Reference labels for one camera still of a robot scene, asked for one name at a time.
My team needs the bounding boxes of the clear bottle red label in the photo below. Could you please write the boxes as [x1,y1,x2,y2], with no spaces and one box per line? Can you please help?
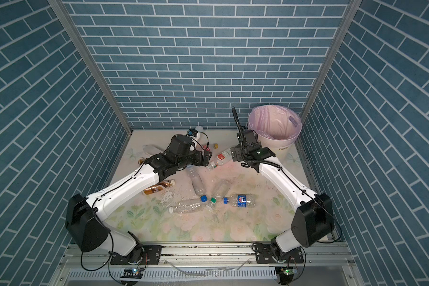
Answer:
[207,149,232,170]

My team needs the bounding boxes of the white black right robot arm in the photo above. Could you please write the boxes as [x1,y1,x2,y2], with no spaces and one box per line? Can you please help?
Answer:
[231,127,335,257]

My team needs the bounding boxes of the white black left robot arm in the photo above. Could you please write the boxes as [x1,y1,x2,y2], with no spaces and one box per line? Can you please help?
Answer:
[66,134,212,261]

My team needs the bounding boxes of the beige bin pink liner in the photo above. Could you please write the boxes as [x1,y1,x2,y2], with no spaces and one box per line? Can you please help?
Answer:
[248,105,302,162]

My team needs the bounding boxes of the white bottle red bands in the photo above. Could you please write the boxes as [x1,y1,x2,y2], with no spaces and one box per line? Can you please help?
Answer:
[195,126,204,140]

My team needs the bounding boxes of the clear bottle green cap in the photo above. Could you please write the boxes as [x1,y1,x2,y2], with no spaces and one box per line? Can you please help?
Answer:
[206,179,231,212]

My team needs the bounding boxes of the clear crushed bottle white cap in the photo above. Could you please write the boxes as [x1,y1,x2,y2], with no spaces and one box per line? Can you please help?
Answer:
[169,200,203,215]

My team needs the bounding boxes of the amber tea bottle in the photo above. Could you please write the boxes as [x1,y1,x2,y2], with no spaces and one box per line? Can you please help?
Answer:
[143,179,176,195]

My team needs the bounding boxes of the clear Pepsi bottle blue cap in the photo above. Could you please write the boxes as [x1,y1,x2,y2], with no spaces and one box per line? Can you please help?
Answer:
[222,194,257,208]

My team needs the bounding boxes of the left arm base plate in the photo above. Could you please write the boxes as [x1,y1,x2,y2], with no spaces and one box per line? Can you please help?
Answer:
[110,245,163,265]

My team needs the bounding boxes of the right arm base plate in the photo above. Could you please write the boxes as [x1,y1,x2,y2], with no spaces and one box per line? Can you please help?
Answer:
[251,242,304,264]

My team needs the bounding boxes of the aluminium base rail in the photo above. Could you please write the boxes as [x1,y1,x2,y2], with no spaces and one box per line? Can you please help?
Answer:
[49,242,363,286]

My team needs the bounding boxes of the aluminium corner post right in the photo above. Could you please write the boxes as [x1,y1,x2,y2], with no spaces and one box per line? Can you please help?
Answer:
[300,0,363,120]

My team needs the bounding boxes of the aluminium corner post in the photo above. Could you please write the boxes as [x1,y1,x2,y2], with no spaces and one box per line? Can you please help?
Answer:
[48,0,133,137]
[300,0,363,120]

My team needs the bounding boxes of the aluminium corner post left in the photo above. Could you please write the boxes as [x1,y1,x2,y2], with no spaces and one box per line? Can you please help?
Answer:
[48,0,133,137]

